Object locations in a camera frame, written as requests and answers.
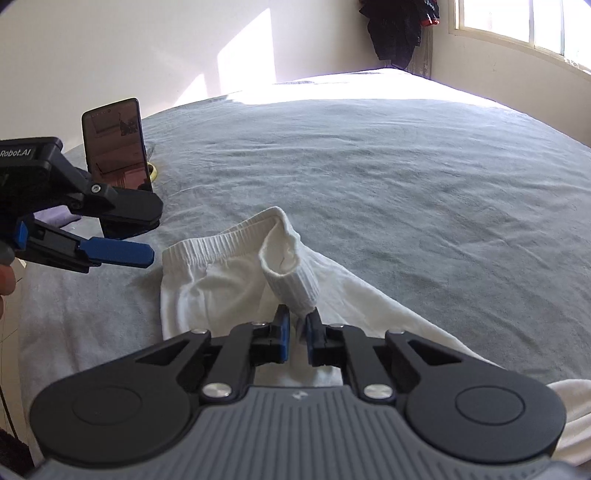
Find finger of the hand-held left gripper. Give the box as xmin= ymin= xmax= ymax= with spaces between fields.
xmin=14 ymin=220 xmax=156 ymax=274
xmin=48 ymin=148 xmax=163 ymax=230

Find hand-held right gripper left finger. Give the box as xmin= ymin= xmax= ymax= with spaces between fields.
xmin=134 ymin=305 xmax=293 ymax=401

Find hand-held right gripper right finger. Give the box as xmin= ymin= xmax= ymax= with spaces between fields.
xmin=306 ymin=310 xmax=462 ymax=401

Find white pants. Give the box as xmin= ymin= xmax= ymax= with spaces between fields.
xmin=159 ymin=206 xmax=591 ymax=472

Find dark hanging clothes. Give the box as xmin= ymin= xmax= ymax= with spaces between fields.
xmin=358 ymin=0 xmax=441 ymax=71

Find person's left hand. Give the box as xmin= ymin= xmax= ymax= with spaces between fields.
xmin=0 ymin=265 xmax=17 ymax=321

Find lavender cloth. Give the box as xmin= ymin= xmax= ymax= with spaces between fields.
xmin=33 ymin=204 xmax=83 ymax=228

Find black smartphone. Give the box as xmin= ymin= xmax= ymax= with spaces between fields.
xmin=82 ymin=97 xmax=154 ymax=192

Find grey bed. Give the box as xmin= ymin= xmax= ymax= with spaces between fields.
xmin=14 ymin=68 xmax=591 ymax=480

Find person's dark fuzzy clothing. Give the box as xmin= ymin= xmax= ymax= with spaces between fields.
xmin=0 ymin=427 xmax=36 ymax=470

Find grey patterned curtain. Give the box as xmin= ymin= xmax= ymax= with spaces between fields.
xmin=412 ymin=28 xmax=435 ymax=78

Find window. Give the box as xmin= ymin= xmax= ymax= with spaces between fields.
xmin=452 ymin=0 xmax=591 ymax=75

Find dark cable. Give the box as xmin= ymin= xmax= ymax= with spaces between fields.
xmin=0 ymin=383 xmax=21 ymax=444

